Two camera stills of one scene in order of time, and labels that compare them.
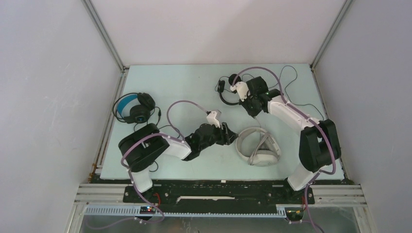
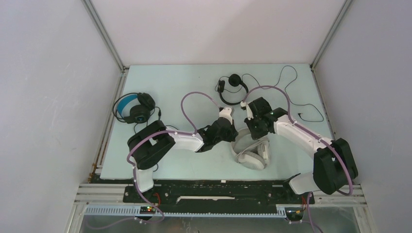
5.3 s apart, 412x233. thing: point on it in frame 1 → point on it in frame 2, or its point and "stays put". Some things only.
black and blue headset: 134,108 stays put
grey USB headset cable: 259,144 → 248,148
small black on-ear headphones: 221,85 stays put
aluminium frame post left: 99,24 stays put
